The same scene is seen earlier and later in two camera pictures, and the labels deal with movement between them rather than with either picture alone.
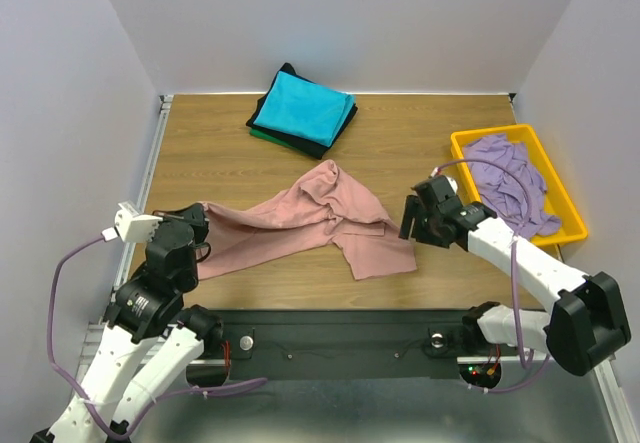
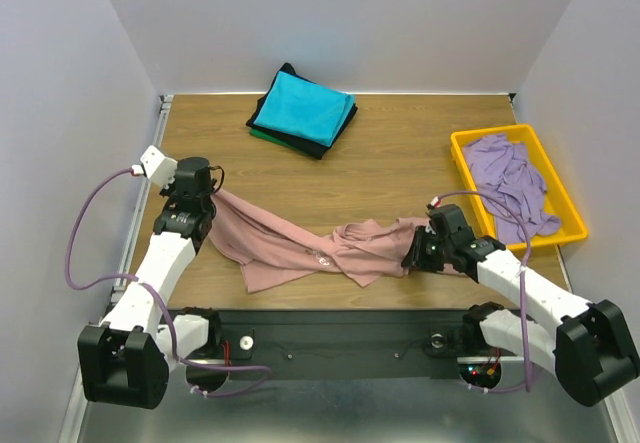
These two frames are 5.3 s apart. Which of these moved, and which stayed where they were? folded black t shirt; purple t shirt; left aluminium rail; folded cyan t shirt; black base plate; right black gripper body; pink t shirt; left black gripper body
Moved: left black gripper body; right black gripper body; pink t shirt
Stayed: purple t shirt; folded black t shirt; folded cyan t shirt; left aluminium rail; black base plate
